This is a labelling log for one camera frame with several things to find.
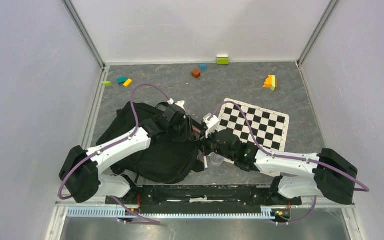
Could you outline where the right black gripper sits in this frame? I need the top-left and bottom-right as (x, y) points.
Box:
(193, 126), (236, 162)

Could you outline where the orange pencil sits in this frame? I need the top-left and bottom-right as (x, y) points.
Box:
(193, 127), (202, 135)

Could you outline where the black student backpack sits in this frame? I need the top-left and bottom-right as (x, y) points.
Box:
(96, 102), (204, 184)

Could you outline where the black white chessboard mat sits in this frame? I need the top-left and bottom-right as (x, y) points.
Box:
(217, 98), (290, 152)

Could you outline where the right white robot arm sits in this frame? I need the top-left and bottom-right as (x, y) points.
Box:
(201, 129), (358, 205)

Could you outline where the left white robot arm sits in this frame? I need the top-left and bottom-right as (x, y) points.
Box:
(59, 102), (203, 204)

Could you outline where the clear paperclip jar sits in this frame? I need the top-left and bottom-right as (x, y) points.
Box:
(209, 152), (225, 167)

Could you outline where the white blue marker pen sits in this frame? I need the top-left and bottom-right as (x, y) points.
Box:
(202, 151), (209, 170)

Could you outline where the brown cube block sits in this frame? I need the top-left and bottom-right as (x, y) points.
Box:
(191, 69), (201, 79)

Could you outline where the yellow small block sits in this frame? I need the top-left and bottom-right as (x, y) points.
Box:
(123, 78), (133, 88)

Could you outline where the small blue cube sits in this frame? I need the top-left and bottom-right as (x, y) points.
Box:
(199, 63), (207, 71)

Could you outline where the teal block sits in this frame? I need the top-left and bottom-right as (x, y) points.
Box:
(116, 76), (128, 84)

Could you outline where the orange stepped block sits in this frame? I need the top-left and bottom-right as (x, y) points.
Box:
(263, 75), (273, 88)

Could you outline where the yellow-green block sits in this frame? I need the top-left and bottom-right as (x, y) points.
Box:
(270, 75), (278, 91)

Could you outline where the green half-round block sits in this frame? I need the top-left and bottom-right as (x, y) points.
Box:
(102, 81), (112, 87)

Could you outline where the green white block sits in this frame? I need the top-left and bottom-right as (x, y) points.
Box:
(216, 54), (230, 65)

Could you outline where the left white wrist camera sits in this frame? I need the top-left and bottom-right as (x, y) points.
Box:
(167, 98), (186, 114)

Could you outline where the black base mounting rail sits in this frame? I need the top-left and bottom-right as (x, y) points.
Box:
(120, 184), (302, 214)

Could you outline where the white cable duct strip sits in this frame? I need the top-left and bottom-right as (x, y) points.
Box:
(66, 206), (279, 220)

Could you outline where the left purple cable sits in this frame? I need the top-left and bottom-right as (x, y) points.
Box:
(57, 83), (175, 201)

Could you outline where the purple cable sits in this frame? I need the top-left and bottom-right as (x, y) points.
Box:
(57, 83), (175, 201)
(207, 100), (370, 193)

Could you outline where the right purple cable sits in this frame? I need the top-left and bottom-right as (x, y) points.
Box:
(207, 100), (370, 193)

